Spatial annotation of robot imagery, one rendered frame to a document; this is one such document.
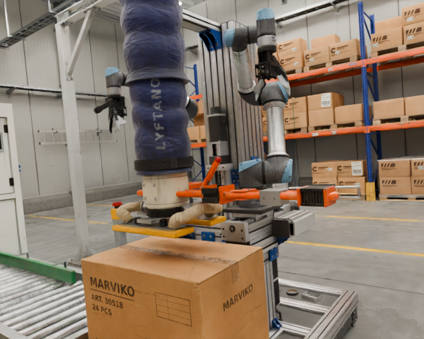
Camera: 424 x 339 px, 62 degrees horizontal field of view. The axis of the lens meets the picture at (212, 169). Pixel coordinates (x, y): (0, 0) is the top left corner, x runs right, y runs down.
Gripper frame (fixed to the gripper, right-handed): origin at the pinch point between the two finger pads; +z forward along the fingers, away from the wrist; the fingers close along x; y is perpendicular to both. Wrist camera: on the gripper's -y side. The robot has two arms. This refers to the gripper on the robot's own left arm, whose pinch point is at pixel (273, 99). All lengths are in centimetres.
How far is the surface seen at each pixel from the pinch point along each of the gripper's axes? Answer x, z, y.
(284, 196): 21, 34, 40
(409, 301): 17, 152, -178
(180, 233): -13, 46, 48
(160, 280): -16, 59, 56
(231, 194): 3, 34, 39
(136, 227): -34, 45, 49
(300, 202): 27, 35, 40
